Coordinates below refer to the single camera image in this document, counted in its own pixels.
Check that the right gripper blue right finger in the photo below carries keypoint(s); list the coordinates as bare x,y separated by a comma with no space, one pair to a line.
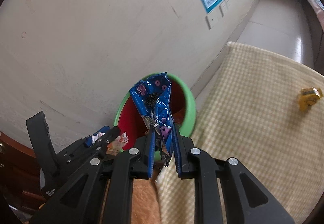
225,191

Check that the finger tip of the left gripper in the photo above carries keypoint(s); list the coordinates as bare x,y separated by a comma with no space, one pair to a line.
102,137

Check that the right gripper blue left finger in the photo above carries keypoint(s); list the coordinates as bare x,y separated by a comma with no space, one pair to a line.
135,163

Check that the white pink paper scrap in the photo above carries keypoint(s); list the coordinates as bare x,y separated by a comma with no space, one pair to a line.
114,147

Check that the blue foil snack wrapper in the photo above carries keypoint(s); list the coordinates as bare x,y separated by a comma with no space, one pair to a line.
151,96

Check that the yellow brown snack wrapper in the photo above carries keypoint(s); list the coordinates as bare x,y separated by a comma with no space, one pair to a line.
309,97

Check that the green red trash bin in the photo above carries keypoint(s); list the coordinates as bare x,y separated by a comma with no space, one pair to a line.
182,107

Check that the orange plush towel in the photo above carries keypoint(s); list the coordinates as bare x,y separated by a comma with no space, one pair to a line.
145,205

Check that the beige checkered table cloth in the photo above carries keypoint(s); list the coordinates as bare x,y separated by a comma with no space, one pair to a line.
252,113

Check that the white wall switch plate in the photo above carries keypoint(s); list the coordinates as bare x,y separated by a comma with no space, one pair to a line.
213,17

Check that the white wall socket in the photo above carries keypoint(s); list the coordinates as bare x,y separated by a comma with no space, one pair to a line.
223,8

